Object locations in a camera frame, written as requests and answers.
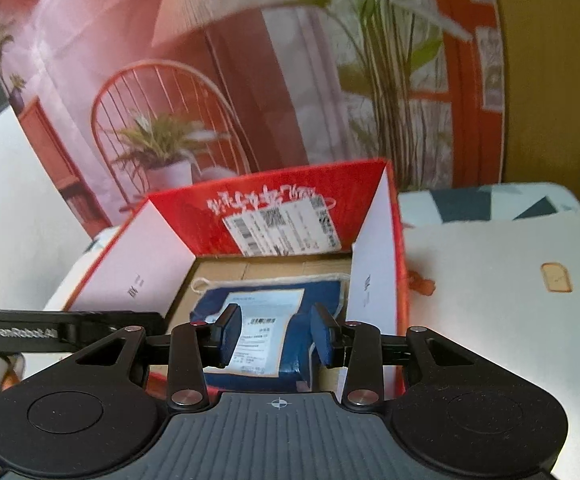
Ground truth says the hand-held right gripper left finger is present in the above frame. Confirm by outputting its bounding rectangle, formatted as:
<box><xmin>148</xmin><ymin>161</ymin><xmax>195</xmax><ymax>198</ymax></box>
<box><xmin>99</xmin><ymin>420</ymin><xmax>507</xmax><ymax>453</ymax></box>
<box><xmin>71</xmin><ymin>304</ymin><xmax>243</xmax><ymax>411</ymax></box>

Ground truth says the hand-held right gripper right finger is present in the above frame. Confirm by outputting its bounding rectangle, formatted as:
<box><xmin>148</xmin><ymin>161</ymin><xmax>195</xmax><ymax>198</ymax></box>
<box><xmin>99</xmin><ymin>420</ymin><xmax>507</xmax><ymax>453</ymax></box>
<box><xmin>309</xmin><ymin>304</ymin><xmax>477</xmax><ymax>411</ymax></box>

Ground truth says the blue bag with white label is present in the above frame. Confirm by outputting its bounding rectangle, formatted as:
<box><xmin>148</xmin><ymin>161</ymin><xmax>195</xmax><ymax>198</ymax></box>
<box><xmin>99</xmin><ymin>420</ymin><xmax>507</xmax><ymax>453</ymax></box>
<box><xmin>190</xmin><ymin>280</ymin><xmax>351</xmax><ymax>382</ymax></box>

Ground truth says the red strawberry cardboard box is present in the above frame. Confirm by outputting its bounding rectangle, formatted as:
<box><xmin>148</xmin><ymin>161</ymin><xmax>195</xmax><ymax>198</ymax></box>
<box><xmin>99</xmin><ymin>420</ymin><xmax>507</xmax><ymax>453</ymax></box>
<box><xmin>44</xmin><ymin>158</ymin><xmax>411</xmax><ymax>403</ymax></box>

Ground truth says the printed blanket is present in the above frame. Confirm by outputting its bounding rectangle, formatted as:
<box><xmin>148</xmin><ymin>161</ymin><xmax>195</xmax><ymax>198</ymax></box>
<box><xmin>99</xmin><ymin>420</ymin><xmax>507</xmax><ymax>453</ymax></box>
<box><xmin>0</xmin><ymin>182</ymin><xmax>580</xmax><ymax>480</ymax></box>

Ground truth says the wall poster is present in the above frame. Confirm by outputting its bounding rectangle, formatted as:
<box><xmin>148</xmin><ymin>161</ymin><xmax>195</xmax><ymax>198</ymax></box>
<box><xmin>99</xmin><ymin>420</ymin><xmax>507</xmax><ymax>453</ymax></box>
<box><xmin>0</xmin><ymin>0</ymin><xmax>507</xmax><ymax>242</ymax></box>

